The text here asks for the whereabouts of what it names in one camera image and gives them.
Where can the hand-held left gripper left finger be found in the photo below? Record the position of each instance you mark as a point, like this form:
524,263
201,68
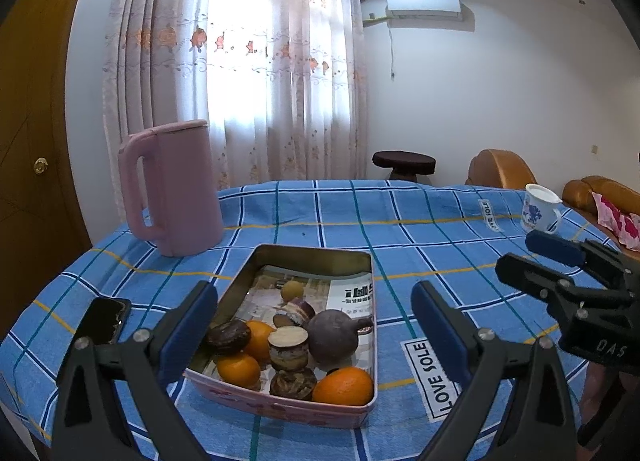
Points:
192,326

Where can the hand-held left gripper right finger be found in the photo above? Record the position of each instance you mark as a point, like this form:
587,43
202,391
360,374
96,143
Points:
440,331

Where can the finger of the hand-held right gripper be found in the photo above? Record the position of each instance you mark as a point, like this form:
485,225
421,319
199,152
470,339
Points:
555,247
525,268

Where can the small orange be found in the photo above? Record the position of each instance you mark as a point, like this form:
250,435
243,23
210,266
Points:
239,370
259,341

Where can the large orange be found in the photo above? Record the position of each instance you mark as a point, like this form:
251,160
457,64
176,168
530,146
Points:
345,386

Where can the pink tin box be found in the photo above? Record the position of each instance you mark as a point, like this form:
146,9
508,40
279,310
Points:
280,413

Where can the white mug with blue print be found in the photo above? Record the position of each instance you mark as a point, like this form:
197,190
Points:
537,213

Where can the chocolate donut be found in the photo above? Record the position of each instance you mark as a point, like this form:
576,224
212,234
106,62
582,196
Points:
229,336

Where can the brown leather sofa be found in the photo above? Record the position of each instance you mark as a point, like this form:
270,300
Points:
580,191

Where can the pink floral cloth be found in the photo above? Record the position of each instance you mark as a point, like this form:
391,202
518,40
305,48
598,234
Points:
620,221

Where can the black smartphone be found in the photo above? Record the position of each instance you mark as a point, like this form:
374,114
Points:
105,318

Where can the printed paper leaflet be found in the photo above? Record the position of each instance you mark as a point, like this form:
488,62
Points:
345,291

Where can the small yellow round fruit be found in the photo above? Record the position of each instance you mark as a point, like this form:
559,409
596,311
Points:
291,290

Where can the striped purple cut piece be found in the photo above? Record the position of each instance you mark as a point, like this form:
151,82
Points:
300,312

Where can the pink electric kettle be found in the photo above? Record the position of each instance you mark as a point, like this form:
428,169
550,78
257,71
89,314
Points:
185,191

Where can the blue plaid tablecloth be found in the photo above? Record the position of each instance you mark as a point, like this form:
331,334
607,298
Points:
350,221

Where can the dark round stool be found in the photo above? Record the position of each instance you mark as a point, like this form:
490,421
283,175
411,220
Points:
404,163

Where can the brass door knob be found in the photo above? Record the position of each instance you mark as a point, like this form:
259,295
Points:
40,165

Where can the sheer floral curtain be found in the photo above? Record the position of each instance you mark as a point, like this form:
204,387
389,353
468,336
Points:
240,66

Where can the white air conditioner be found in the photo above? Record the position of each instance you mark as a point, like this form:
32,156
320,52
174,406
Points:
422,5

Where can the wooden door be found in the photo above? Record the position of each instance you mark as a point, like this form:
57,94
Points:
30,91

